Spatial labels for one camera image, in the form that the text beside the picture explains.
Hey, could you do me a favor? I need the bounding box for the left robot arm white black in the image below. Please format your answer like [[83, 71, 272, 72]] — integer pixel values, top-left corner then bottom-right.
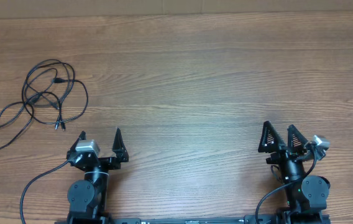
[[66, 129, 129, 223]]

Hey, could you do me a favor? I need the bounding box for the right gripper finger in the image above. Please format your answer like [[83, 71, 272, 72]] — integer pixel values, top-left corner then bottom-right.
[[258, 121, 287, 153], [287, 124, 308, 154]]

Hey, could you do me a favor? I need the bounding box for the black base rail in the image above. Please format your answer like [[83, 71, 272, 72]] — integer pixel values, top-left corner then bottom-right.
[[55, 215, 331, 224]]

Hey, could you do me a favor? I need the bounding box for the black separated usb cable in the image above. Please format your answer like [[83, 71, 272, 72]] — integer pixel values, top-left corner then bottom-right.
[[0, 90, 66, 156]]

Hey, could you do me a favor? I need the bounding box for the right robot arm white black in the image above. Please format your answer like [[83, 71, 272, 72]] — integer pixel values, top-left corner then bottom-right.
[[254, 121, 331, 223]]

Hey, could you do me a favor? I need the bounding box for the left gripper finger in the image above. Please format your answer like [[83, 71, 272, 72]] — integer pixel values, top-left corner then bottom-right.
[[112, 128, 129, 162], [70, 131, 86, 152]]

